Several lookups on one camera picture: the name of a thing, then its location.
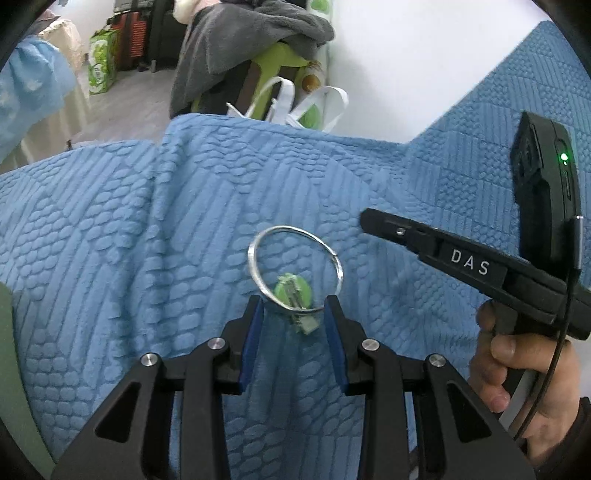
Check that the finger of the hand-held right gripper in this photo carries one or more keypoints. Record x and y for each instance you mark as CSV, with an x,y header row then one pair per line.
x,y
434,247

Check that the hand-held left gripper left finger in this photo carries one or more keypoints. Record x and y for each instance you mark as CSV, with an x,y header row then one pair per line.
x,y
249,344

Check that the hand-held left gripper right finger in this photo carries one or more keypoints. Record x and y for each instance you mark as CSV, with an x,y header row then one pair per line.
x,y
333,346

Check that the small green clip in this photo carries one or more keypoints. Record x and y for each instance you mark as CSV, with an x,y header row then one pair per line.
x,y
293,293

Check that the silver bangle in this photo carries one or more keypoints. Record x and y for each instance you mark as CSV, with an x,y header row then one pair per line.
x,y
253,249

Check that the pale green jewelry box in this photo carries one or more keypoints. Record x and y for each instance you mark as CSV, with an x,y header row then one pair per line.
x,y
14,369

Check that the person's right forearm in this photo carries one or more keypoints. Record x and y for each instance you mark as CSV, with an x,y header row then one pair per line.
x,y
568,438

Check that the person's right hand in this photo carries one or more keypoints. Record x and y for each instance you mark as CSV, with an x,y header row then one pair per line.
x,y
521,364

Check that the blue textured blanket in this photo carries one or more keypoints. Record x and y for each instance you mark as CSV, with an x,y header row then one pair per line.
x,y
138,230

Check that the white green printed board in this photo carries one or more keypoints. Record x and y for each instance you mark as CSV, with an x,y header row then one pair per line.
x,y
318,69

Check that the green plastic stool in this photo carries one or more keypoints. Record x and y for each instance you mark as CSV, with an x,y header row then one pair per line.
x,y
272,62

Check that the grey clothing pile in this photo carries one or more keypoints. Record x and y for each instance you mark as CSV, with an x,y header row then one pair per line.
x,y
231,41

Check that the green carton box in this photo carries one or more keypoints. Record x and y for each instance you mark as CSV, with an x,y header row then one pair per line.
x,y
102,62

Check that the red suitcase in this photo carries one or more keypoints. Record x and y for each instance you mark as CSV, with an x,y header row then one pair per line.
x,y
131,39

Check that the beige blanket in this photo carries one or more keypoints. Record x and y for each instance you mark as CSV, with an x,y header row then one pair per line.
x,y
71,69

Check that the light blue cloth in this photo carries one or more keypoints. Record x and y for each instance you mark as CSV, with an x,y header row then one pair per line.
x,y
27,97

